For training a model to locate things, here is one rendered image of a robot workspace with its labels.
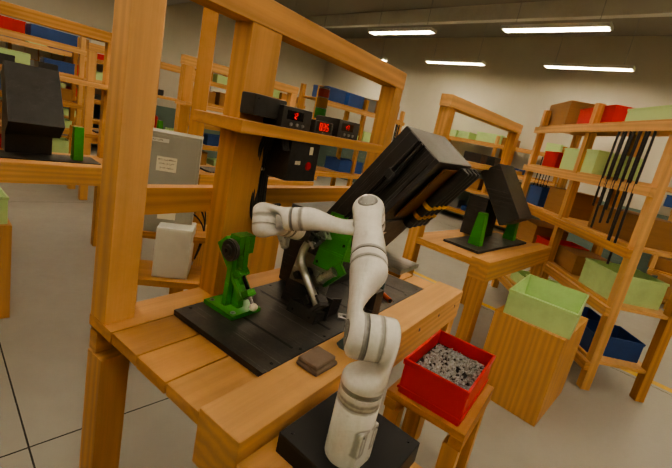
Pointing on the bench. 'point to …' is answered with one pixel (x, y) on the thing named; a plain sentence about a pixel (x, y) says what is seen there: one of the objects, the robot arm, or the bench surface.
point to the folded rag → (316, 361)
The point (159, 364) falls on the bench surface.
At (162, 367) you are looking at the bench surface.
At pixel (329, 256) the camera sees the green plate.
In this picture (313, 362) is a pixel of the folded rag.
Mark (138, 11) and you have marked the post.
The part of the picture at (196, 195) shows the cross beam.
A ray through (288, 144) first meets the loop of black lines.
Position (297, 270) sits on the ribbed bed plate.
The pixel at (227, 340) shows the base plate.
